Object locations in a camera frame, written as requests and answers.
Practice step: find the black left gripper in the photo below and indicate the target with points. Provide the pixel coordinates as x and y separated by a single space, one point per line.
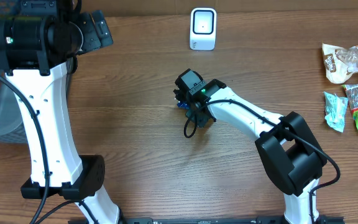
97 37

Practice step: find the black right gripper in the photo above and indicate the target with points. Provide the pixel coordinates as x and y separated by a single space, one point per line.
201 120

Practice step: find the blue Oreo cookie pack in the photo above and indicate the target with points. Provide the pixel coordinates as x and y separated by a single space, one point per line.
183 105

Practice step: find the teal snack packet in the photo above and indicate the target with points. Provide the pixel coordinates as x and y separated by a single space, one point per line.
335 111

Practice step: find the beige paper pouch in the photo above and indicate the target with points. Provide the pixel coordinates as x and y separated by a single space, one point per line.
340 63

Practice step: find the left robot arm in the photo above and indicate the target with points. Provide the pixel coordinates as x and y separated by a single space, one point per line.
39 47

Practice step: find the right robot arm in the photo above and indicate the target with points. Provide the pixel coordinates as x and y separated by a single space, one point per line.
290 153

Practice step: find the white barcode scanner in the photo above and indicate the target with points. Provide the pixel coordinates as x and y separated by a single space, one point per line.
203 28

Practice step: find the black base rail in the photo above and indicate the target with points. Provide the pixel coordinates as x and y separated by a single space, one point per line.
258 220

